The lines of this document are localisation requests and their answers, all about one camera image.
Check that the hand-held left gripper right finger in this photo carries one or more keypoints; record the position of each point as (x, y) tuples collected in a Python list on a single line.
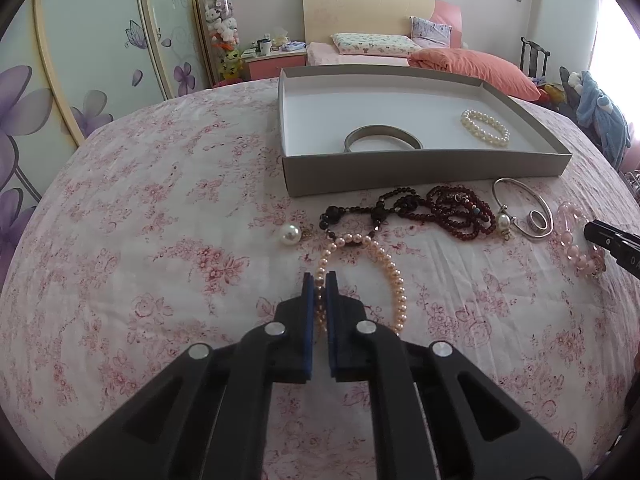
[(331, 320)]

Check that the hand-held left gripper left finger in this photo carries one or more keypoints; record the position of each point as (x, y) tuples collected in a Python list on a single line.
[(309, 320)]

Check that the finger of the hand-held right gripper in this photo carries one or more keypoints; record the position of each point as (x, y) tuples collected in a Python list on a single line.
[(617, 247)]

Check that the thin silver bangle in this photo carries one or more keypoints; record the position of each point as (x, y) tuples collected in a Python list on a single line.
[(544, 203)]

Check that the large white pearl earring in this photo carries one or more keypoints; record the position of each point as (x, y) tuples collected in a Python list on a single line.
[(290, 234)]

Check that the grey cardboard box tray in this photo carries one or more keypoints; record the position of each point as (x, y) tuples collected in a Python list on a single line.
[(400, 110)]

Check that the colourful plush toys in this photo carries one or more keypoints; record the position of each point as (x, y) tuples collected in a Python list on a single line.
[(552, 92)]

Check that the floral bed sheet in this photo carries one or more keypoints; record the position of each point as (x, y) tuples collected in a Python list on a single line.
[(150, 260)]

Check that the wide silver bangle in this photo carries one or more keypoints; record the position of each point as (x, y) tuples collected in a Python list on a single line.
[(357, 132)]

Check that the dark wooden chair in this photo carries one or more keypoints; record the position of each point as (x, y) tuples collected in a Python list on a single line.
[(534, 55)]

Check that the salmon quilt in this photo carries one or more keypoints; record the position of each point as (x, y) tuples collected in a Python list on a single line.
[(470, 67)]

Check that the pink nightstand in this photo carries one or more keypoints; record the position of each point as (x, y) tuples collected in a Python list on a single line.
[(272, 66)]

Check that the pink mattress sheet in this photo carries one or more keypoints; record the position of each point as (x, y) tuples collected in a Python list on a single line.
[(325, 55)]

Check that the light blue cloth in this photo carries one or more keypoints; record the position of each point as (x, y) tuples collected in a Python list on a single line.
[(294, 46)]

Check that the white mug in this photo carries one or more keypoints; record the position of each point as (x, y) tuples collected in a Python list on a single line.
[(264, 47)]

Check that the floral print pillow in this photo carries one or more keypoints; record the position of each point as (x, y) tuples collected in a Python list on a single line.
[(375, 44)]

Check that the purple print pillow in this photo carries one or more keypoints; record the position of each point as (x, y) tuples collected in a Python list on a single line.
[(430, 32)]

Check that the clear tube of plush toys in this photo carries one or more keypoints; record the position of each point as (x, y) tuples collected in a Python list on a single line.
[(222, 25)]

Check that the cream and pink headboard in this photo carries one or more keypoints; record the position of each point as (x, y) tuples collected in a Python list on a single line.
[(360, 10)]

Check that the wardrobe with flower doors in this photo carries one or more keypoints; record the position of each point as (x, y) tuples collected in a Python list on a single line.
[(75, 35)]

